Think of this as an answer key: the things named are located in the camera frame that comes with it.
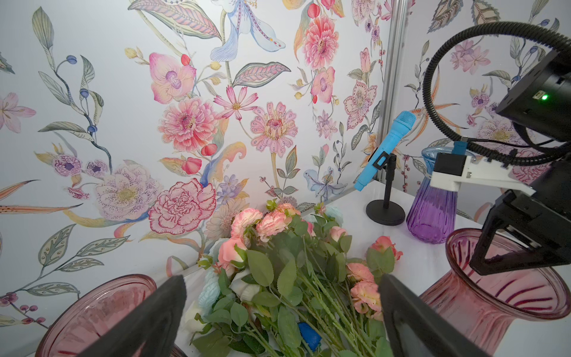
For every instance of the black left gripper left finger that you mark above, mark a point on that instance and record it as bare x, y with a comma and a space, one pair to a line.
150, 329

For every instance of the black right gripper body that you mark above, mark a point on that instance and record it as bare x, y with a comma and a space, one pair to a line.
540, 222

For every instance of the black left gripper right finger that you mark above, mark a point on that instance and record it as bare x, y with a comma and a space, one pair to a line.
414, 329

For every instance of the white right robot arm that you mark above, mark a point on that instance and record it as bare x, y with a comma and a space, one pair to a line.
538, 106

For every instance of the pink glass vase back left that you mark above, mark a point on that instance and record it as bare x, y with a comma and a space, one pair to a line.
95, 314

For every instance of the purple glass vase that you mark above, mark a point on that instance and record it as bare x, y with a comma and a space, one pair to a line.
432, 216

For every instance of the black microphone stand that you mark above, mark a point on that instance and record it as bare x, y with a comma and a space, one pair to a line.
385, 211

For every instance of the artificial flower bunch on table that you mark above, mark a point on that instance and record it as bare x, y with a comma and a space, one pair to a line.
277, 284

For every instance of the blue toy microphone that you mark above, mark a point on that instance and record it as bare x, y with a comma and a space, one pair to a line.
401, 126

